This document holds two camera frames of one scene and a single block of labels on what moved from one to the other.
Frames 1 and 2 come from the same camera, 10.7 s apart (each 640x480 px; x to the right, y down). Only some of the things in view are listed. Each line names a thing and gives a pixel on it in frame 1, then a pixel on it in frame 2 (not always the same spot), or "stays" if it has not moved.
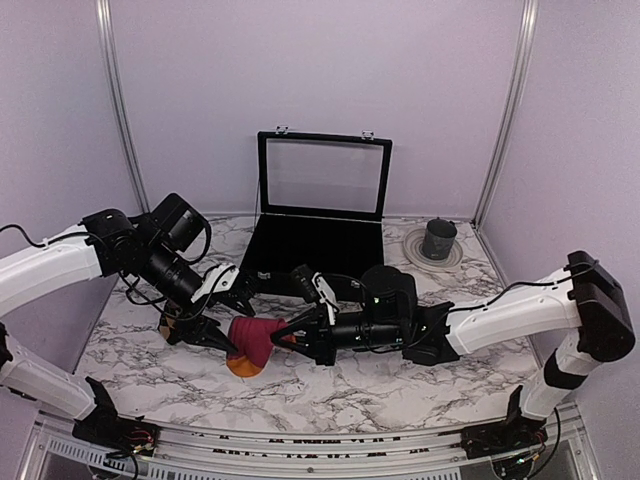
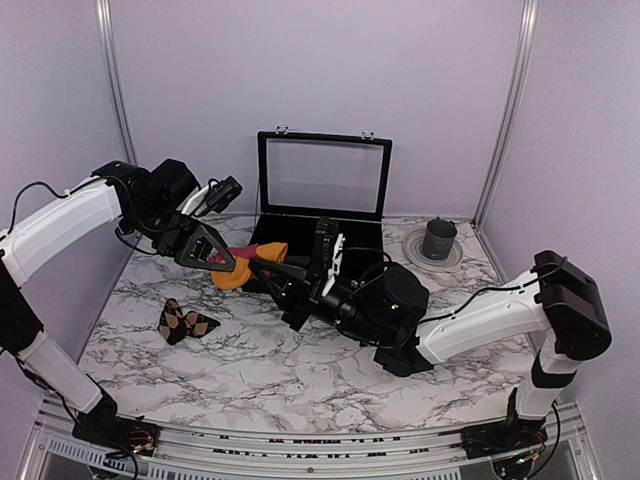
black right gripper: [317, 325] -> [299, 296]
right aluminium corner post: [526, 35] stays
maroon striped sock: [252, 338] -> [242, 272]
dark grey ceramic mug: [439, 238] stays
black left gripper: [196, 332] -> [192, 250]
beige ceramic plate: [413, 244] stays
